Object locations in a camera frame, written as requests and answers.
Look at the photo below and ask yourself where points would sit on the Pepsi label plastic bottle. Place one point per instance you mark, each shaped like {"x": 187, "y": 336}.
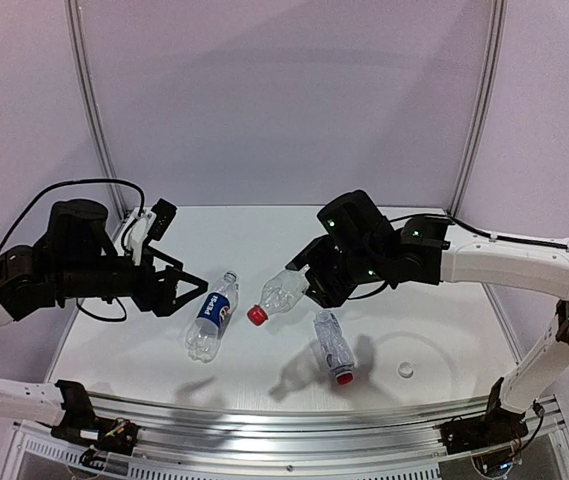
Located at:
{"x": 204, "y": 337}

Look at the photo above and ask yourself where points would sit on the left aluminium frame post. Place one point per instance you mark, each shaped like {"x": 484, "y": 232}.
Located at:
{"x": 80, "y": 53}

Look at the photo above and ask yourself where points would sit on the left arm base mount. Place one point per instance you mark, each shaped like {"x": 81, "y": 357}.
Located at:
{"x": 96, "y": 430}

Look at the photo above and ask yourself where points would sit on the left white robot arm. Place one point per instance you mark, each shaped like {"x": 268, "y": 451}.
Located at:
{"x": 32, "y": 279}

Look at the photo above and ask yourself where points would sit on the front aluminium rail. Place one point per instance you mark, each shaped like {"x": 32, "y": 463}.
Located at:
{"x": 188, "y": 443}

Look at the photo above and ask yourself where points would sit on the aluminium frame post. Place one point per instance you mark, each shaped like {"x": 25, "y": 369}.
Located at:
{"x": 80, "y": 53}
{"x": 482, "y": 104}

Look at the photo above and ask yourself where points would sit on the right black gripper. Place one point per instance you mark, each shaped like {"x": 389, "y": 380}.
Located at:
{"x": 321, "y": 273}

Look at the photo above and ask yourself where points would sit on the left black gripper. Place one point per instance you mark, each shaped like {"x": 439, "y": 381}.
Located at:
{"x": 151, "y": 288}

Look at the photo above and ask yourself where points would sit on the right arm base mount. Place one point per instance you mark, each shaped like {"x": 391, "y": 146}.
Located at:
{"x": 502, "y": 421}

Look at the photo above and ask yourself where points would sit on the clear bottle red cap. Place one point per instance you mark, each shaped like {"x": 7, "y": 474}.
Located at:
{"x": 279, "y": 295}

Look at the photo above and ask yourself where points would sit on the white bottle cap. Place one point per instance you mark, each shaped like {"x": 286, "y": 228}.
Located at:
{"x": 405, "y": 370}

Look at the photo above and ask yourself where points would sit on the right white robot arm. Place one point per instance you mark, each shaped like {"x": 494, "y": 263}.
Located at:
{"x": 433, "y": 249}

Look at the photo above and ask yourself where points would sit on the crushed bottle red cap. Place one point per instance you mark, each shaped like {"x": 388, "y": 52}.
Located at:
{"x": 336, "y": 352}

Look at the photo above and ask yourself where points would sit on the right aluminium frame post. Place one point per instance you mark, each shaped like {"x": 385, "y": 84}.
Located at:
{"x": 482, "y": 104}

